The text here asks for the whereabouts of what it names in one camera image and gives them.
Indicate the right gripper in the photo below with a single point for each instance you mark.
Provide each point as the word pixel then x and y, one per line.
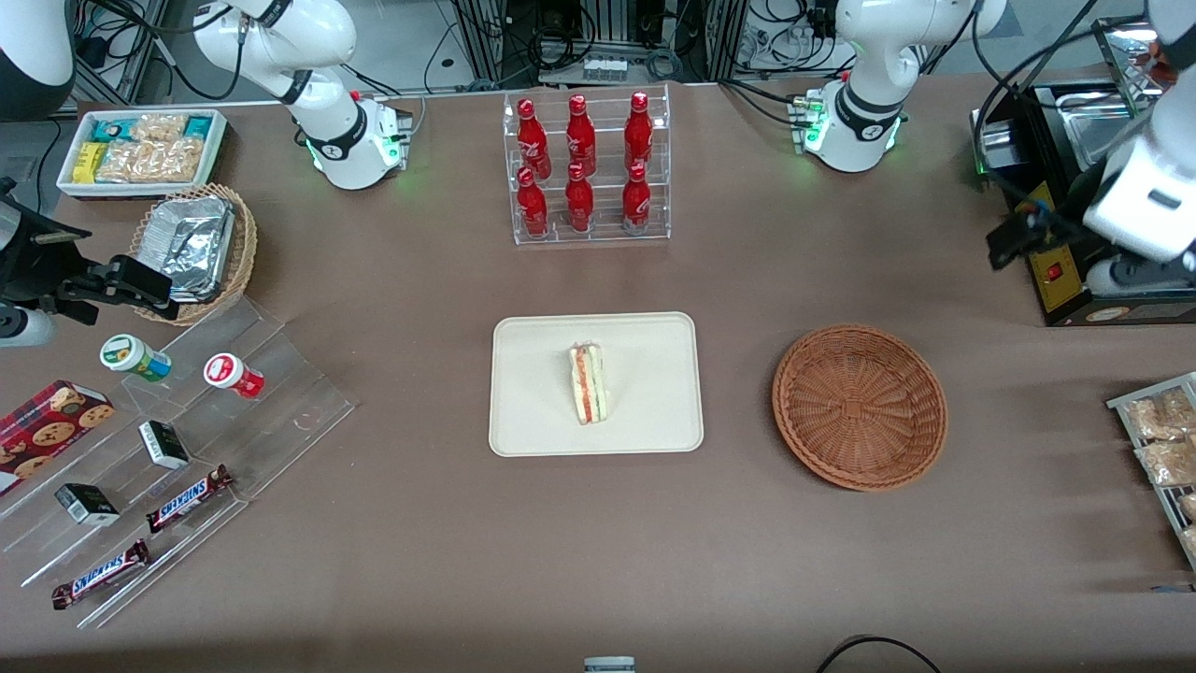
pixel 31 264

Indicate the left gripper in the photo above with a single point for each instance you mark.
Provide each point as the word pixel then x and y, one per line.
pixel 1067 212

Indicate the triangular sandwich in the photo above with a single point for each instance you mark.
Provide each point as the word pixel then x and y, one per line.
pixel 589 383

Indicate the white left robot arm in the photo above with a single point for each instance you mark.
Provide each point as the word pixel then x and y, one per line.
pixel 855 126

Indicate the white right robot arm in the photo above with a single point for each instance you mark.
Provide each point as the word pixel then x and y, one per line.
pixel 346 140

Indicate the aluminium foil tray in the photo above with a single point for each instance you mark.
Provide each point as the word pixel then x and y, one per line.
pixel 192 245

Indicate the light wicker basket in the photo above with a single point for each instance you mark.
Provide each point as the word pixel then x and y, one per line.
pixel 245 243

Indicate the brown round wicker basket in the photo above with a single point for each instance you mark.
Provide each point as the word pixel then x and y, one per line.
pixel 860 408

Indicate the tray of packaged pastries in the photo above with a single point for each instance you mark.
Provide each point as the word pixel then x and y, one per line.
pixel 1163 495

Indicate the cream rectangular tray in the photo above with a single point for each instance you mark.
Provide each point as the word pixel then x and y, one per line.
pixel 654 383

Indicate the green lid cup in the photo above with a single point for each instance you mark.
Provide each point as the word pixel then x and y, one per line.
pixel 131 355

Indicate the black food warmer machine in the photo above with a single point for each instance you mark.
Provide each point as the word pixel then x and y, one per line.
pixel 1056 290

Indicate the red lid cup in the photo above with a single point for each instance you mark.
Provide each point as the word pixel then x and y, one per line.
pixel 229 373

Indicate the steel pan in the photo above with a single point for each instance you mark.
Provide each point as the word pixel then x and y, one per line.
pixel 1098 131

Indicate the large clear cracker bag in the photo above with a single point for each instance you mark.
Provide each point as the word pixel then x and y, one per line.
pixel 154 161

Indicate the white plastic snack bin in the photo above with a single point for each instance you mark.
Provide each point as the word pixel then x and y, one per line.
pixel 65 182

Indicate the yellow snack packet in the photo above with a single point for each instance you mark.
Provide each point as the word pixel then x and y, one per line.
pixel 89 162

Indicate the small black box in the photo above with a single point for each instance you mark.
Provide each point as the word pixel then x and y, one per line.
pixel 86 505
pixel 163 445

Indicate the small clear cracker bag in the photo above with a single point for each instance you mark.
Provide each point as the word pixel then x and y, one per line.
pixel 159 127

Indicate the teal snack packet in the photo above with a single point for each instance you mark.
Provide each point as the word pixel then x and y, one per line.
pixel 112 129
pixel 199 126

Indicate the red cookie box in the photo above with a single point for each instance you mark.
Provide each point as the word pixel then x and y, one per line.
pixel 47 432

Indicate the clear acrylic stepped display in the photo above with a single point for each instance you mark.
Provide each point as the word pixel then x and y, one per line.
pixel 280 411

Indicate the metal shelf rack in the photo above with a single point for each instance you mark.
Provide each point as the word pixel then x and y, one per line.
pixel 1121 47

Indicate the Snickers bar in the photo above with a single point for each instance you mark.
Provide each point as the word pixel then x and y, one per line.
pixel 101 573
pixel 187 500

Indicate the clear snack bag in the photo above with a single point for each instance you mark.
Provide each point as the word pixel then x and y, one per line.
pixel 1159 416
pixel 1188 507
pixel 1190 542
pixel 1168 463

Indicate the red soda bottle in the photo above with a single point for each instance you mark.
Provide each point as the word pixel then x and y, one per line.
pixel 581 138
pixel 579 202
pixel 636 198
pixel 639 133
pixel 533 140
pixel 533 207

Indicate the clear acrylic bottle rack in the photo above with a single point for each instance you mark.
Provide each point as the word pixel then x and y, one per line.
pixel 603 89

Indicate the white power strip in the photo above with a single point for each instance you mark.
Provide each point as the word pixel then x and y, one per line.
pixel 605 68

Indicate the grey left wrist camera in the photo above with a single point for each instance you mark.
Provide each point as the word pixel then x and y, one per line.
pixel 1121 278

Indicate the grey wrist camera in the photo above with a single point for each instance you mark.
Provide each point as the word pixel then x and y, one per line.
pixel 23 329
pixel 1121 278

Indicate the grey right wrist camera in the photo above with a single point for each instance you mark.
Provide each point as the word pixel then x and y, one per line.
pixel 23 329

